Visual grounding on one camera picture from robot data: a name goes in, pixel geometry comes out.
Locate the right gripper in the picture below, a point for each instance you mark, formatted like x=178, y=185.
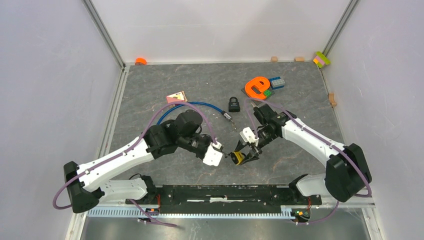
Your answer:
x=252, y=156

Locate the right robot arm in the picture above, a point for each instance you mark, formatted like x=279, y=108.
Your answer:
x=346, y=170

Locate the wooden block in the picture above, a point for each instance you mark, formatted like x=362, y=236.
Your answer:
x=274, y=59
x=299, y=59

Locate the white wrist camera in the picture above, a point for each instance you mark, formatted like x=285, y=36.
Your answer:
x=213, y=155
x=248, y=136

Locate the wooden arch piece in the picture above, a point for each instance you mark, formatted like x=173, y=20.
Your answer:
x=332, y=99

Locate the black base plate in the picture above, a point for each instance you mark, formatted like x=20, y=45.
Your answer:
x=225, y=199

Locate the orange letter block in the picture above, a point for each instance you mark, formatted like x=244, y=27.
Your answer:
x=257, y=85

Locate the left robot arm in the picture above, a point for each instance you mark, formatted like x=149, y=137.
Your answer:
x=91, y=183

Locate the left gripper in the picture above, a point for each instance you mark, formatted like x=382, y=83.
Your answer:
x=209, y=140

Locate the yellow padlock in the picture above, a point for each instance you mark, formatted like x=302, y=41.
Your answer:
x=237, y=157

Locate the wooden block right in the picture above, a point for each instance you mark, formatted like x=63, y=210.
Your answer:
x=299, y=59

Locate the stacked coloured lego bricks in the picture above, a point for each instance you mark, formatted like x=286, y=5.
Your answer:
x=321, y=60

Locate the wooden block left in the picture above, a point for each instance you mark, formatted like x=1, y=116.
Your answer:
x=274, y=59

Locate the pink wooden puzzle box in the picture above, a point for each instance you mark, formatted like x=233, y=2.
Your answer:
x=176, y=97

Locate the green lego brick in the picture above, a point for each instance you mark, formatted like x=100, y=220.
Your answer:
x=267, y=93

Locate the grey plate under letter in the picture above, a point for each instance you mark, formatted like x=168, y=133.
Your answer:
x=255, y=95

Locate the black padlock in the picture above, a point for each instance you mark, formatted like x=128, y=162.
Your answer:
x=234, y=105

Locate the blue lego brick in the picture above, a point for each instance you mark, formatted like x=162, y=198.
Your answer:
x=277, y=82

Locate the orange round cap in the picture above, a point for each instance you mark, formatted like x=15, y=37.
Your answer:
x=140, y=61

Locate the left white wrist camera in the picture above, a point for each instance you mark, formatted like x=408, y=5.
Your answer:
x=213, y=155

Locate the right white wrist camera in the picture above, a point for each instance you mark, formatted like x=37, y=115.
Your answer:
x=248, y=136

